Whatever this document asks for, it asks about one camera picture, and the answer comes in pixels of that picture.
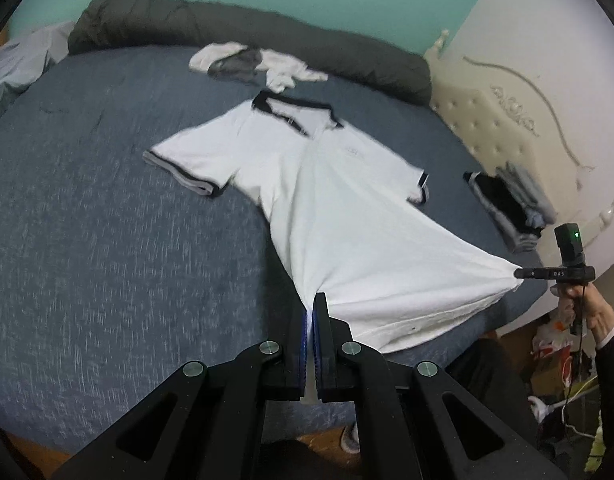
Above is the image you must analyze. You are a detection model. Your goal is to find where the light grey sheet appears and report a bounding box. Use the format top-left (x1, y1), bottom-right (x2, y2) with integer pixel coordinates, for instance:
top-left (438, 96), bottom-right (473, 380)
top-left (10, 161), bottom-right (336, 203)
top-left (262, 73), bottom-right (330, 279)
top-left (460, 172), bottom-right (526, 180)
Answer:
top-left (0, 21), bottom-right (75, 126)

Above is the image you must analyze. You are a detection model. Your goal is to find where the dark grey rolled duvet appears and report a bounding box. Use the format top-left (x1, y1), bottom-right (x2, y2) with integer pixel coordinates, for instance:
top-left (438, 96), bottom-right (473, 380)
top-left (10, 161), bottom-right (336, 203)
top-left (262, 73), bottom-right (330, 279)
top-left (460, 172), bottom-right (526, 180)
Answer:
top-left (68, 0), bottom-right (433, 106)

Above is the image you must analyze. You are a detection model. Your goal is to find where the grey slipper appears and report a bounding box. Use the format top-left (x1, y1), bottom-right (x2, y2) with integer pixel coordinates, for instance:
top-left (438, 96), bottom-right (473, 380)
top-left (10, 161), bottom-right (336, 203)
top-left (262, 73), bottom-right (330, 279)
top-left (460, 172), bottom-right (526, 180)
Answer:
top-left (341, 422), bottom-right (361, 454)

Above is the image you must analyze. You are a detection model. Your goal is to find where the white polo shirt black collar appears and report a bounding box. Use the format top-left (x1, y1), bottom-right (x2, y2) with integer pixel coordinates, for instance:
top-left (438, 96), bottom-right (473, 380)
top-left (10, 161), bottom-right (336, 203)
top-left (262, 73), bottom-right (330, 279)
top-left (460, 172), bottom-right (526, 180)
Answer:
top-left (143, 91), bottom-right (523, 403)

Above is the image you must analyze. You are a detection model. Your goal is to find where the cream tufted headboard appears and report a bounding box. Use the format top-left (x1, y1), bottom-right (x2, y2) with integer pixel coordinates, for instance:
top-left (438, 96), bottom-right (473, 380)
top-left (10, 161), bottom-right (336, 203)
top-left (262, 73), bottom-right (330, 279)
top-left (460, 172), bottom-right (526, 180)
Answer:
top-left (424, 27), bottom-right (614, 261)

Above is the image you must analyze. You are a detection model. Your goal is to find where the dark grey garment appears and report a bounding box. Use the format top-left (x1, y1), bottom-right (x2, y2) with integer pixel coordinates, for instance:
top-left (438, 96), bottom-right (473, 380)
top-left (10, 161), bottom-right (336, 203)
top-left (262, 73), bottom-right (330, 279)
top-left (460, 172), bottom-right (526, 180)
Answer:
top-left (208, 49), bottom-right (265, 83)

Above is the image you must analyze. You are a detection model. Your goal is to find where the orange and white plastic bag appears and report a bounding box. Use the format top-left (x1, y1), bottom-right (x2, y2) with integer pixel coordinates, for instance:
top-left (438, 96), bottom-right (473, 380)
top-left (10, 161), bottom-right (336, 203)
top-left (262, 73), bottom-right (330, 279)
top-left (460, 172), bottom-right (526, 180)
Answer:
top-left (532, 310), bottom-right (575, 361)

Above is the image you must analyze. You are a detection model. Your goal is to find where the black folded garment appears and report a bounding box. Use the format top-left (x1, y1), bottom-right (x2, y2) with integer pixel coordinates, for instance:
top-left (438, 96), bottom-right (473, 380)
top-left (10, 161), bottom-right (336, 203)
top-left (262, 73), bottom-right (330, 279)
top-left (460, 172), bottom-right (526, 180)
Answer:
top-left (462, 171), bottom-right (543, 241)

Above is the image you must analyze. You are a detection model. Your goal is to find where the person's right hand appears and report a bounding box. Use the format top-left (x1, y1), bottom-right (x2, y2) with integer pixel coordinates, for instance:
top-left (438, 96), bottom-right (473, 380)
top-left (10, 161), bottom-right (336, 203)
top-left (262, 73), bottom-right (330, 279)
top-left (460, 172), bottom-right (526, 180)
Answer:
top-left (551, 282), bottom-right (614, 347)

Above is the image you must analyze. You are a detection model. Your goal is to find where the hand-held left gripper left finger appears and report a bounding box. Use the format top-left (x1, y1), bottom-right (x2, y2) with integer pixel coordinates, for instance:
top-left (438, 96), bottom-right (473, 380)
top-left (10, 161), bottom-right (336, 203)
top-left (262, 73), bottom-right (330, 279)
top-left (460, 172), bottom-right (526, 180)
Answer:
top-left (52, 305), bottom-right (308, 480)

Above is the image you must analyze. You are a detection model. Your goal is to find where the white long-sleeve shirt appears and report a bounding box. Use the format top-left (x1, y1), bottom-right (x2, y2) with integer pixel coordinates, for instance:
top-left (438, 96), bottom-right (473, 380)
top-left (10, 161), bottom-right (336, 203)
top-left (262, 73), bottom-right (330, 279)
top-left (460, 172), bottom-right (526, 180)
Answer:
top-left (189, 42), bottom-right (329, 93)

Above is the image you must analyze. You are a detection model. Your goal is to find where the person's right forearm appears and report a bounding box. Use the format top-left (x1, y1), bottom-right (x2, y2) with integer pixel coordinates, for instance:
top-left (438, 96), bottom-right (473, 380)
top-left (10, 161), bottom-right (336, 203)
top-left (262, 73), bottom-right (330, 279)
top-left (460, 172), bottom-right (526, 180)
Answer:
top-left (590, 320), bottom-right (614, 471)

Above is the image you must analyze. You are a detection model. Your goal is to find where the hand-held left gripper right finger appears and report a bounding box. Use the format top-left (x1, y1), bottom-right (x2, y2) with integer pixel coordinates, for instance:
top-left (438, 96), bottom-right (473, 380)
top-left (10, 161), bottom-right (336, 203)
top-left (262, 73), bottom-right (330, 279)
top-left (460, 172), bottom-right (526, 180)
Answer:
top-left (313, 292), bottom-right (568, 480)

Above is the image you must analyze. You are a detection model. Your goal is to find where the black cable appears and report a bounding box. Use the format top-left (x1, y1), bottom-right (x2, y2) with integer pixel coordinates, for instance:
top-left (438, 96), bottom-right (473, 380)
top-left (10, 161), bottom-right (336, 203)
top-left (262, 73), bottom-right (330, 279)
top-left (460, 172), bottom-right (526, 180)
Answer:
top-left (560, 330), bottom-right (605, 461)

